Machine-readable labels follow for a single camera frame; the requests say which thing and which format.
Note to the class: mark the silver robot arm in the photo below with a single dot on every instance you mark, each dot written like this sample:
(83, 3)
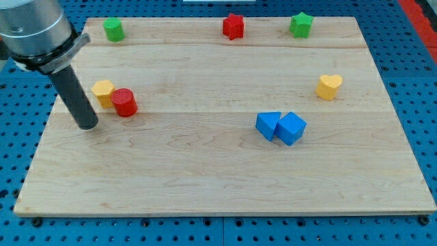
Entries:
(39, 35)

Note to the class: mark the yellow hexagon block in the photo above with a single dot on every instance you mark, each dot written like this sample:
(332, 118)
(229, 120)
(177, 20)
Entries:
(103, 91)

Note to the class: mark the wooden board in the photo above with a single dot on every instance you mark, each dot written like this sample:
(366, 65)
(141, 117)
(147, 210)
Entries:
(192, 149)

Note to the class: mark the blue triangle block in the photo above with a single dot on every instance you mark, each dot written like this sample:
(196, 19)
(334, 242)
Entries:
(266, 123)

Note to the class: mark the blue cube block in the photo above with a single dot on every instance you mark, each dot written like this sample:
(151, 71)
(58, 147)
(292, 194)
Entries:
(290, 128)

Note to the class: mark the red cylinder block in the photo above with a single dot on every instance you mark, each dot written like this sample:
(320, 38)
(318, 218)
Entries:
(124, 102)

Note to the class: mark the red star block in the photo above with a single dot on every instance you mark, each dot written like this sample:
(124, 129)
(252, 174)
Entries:
(233, 26)

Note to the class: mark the yellow heart block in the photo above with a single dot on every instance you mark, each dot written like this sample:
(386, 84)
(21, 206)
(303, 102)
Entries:
(328, 86)

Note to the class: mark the green star block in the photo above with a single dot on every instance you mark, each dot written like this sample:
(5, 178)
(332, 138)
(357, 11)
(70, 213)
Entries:
(300, 25)

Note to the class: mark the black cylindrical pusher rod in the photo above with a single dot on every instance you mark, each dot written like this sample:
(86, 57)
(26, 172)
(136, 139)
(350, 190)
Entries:
(72, 94)

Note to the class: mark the green cylinder block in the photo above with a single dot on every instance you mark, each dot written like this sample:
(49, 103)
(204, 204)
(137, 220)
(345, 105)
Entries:
(113, 29)

